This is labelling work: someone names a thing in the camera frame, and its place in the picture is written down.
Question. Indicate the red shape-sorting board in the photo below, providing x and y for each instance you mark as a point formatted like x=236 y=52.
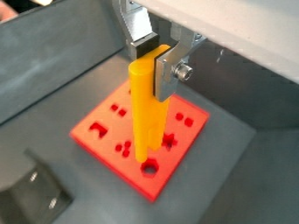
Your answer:
x=104 y=134

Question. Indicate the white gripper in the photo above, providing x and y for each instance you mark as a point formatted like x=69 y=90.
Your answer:
x=256 y=28

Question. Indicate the yellow square-circle peg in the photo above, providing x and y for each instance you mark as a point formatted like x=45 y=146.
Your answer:
x=148 y=111

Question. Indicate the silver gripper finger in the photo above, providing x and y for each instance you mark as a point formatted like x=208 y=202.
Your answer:
x=141 y=40

